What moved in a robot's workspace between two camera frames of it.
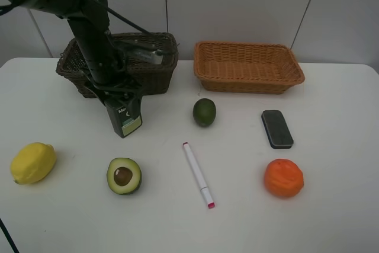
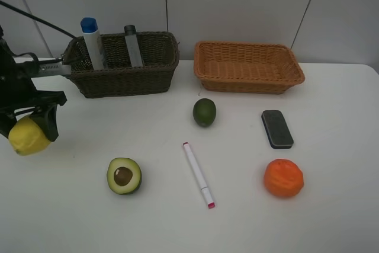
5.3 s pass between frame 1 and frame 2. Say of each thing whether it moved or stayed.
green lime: stayed
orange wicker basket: stayed
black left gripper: moved
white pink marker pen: stayed
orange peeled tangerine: stayed
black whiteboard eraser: stayed
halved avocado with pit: stayed
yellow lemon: moved
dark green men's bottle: moved
